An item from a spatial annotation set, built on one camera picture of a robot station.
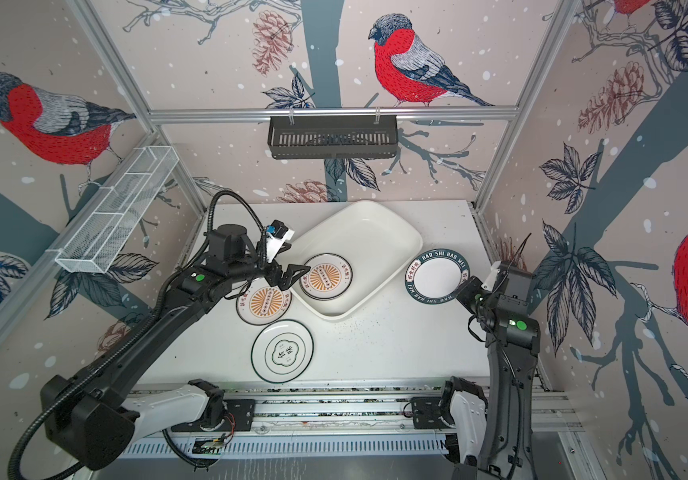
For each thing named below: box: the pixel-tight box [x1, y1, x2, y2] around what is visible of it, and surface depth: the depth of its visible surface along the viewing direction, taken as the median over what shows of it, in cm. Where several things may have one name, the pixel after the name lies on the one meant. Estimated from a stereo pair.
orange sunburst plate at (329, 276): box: [299, 253, 353, 300], surface depth 100 cm
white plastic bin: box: [284, 200, 424, 321], surface depth 107 cm
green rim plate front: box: [404, 248, 471, 304], surface depth 83 cm
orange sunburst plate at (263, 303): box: [236, 278, 293, 326], surface depth 94 cm
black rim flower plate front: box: [251, 319, 315, 384], surface depth 85 cm
